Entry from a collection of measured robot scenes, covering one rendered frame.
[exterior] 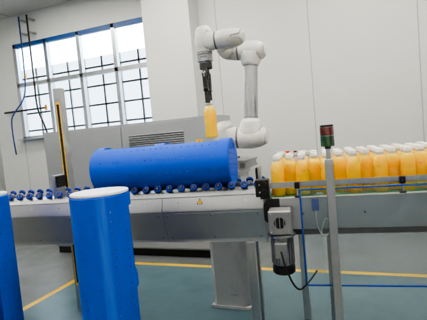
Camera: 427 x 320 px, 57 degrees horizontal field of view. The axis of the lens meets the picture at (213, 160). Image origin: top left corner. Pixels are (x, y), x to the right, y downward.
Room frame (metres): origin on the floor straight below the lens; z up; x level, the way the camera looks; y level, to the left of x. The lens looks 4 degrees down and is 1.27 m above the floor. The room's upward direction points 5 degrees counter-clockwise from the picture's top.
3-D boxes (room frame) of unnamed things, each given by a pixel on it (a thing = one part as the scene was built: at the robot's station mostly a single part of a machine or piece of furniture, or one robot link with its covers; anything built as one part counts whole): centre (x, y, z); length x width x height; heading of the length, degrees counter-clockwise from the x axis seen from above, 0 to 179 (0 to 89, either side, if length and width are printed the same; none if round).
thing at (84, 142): (4.45, 0.88, 0.72); 2.15 x 0.54 x 1.45; 69
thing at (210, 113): (2.34, 0.00, 1.34); 0.07 x 0.07 x 0.20
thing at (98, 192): (1.88, 0.56, 1.03); 0.28 x 0.28 x 0.01
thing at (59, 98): (2.96, 1.11, 0.85); 0.06 x 0.06 x 1.70; 76
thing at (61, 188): (2.60, 1.03, 1.00); 0.10 x 0.04 x 0.15; 166
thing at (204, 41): (2.33, -0.02, 1.82); 0.13 x 0.11 x 0.16; 72
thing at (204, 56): (2.34, 0.00, 1.71); 0.09 x 0.09 x 0.06
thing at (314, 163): (2.09, -0.54, 1.00); 0.07 x 0.07 x 0.20
